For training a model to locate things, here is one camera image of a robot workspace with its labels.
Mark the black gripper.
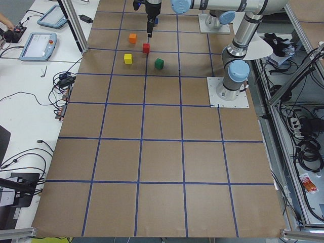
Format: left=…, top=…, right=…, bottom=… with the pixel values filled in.
left=145, top=0, right=162, bottom=38

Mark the near blue teach pendant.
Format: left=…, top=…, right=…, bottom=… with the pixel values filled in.
left=19, top=32, right=57, bottom=61

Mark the brown paper mat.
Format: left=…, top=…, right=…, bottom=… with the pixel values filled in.
left=33, top=1, right=285, bottom=237

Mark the black power adapter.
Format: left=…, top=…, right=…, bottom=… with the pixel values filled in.
left=79, top=15, right=93, bottom=23

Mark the far blue teach pendant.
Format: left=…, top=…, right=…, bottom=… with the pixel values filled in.
left=37, top=5, right=67, bottom=29

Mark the black camera stand base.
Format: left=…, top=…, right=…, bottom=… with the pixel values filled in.
left=1, top=173, right=39, bottom=208

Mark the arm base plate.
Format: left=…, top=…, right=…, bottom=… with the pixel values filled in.
left=207, top=77, right=249, bottom=108
left=198, top=14, right=235, bottom=34

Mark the green wooden block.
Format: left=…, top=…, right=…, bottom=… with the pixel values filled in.
left=154, top=58, right=164, bottom=70

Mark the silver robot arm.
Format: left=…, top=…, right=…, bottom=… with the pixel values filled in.
left=170, top=1, right=288, bottom=101
left=205, top=10, right=235, bottom=29

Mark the blue teach pendant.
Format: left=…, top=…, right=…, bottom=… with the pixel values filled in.
left=37, top=5, right=67, bottom=29
left=19, top=32, right=57, bottom=61

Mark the orange wooden block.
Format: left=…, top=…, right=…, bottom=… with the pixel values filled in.
left=129, top=33, right=137, bottom=44

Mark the aluminium frame post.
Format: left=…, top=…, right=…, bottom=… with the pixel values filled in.
left=58, top=0, right=89, bottom=53

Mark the red wooden block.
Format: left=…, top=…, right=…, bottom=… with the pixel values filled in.
left=142, top=43, right=150, bottom=54

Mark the red snack packet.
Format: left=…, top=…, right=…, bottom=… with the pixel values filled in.
left=299, top=173, right=318, bottom=194

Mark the yellow wooden block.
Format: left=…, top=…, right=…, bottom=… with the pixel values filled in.
left=124, top=53, right=133, bottom=64

